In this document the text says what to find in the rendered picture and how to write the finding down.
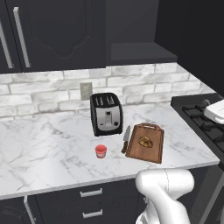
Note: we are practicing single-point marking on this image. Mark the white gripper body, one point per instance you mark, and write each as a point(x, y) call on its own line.
point(216, 112)

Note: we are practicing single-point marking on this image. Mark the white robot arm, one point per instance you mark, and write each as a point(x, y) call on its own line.
point(163, 195)

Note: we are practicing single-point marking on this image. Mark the brown bread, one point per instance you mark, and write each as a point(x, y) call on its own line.
point(145, 142)

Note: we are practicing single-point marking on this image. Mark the brown wooden cutting board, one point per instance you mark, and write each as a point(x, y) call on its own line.
point(145, 150)

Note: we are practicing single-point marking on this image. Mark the red jam jar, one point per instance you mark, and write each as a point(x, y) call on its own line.
point(101, 151)

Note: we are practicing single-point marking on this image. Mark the dark cabinet above hood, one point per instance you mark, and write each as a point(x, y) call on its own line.
point(131, 20)

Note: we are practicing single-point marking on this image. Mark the wide dark cabinet door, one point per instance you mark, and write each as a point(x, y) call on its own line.
point(64, 32)

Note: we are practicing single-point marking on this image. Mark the dark base cabinet door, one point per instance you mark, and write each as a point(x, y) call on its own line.
point(13, 211)

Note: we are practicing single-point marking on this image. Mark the black stove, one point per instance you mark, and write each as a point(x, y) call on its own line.
point(201, 122)

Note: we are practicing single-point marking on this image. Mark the dark range hood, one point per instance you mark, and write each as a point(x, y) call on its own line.
point(140, 54)

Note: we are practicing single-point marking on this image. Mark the black and silver toaster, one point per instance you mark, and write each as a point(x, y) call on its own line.
point(106, 116)

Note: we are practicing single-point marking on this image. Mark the dark drawer front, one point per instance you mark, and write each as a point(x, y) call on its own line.
point(116, 214)
point(116, 189)

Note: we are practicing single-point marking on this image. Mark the grey wall outlet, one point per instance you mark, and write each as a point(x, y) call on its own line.
point(86, 91)

